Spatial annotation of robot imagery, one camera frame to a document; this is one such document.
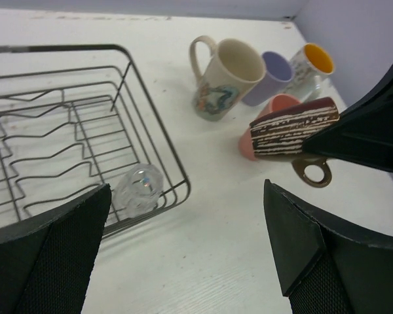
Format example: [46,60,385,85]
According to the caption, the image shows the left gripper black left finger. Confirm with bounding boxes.
[0,184,111,313]

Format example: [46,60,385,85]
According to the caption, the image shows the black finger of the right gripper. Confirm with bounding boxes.
[303,64,393,173]

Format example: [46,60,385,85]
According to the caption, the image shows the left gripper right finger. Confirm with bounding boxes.
[263,180,393,313]

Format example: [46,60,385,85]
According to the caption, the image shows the brown ceramic cup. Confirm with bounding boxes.
[257,97,340,188]

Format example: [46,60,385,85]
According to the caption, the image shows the white patterned mug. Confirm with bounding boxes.
[280,43,335,102]

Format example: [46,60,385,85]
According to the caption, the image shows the pink plastic cup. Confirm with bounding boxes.
[238,94,301,161]

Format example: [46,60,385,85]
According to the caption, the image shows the lilac plastic cup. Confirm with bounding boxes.
[242,51,295,107]

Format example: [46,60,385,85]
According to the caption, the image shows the small clear glass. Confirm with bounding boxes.
[112,164,164,218]

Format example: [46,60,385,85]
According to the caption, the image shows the cream floral mug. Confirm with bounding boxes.
[189,35,267,121]

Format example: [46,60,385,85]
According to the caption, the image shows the black wire dish rack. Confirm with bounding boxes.
[0,44,191,236]

